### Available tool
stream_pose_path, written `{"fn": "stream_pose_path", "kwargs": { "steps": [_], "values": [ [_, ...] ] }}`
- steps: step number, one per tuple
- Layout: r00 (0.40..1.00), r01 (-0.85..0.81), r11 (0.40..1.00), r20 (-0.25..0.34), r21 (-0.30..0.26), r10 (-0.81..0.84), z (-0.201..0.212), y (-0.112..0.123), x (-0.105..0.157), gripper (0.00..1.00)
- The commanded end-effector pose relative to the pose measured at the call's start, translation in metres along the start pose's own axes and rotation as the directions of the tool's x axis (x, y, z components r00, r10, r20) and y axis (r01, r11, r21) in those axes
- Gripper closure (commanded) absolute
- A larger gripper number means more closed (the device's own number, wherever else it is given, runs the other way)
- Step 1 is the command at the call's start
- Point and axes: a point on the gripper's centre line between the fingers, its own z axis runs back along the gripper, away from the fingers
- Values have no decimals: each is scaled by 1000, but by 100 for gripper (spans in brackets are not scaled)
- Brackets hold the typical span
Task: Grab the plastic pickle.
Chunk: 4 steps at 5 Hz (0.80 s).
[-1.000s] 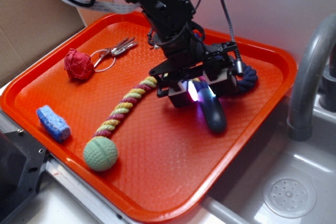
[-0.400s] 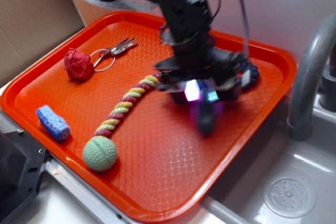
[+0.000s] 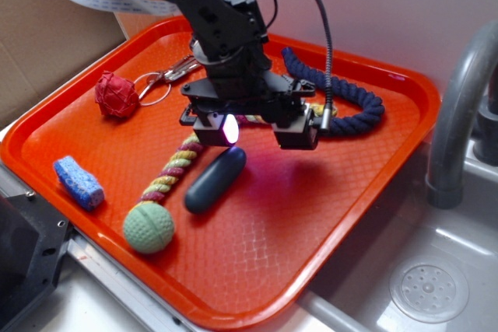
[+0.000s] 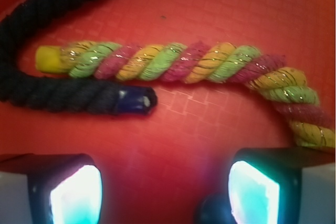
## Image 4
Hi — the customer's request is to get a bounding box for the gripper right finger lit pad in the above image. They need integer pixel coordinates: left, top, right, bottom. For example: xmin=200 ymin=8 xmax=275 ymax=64
xmin=228 ymin=147 xmax=335 ymax=223

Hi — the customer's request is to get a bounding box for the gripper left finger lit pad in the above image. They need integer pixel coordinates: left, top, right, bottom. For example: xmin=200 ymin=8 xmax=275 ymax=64
xmin=1 ymin=154 xmax=102 ymax=223

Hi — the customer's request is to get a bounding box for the orange plastic tray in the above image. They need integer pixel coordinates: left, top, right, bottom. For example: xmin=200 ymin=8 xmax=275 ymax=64
xmin=1 ymin=0 xmax=335 ymax=223

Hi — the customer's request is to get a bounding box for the multicolour twisted rope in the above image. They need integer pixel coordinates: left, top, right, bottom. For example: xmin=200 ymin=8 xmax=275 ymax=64
xmin=35 ymin=41 xmax=336 ymax=148

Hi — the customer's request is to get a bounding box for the navy blue twisted rope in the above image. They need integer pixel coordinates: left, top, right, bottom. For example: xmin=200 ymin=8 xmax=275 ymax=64
xmin=0 ymin=0 xmax=159 ymax=118

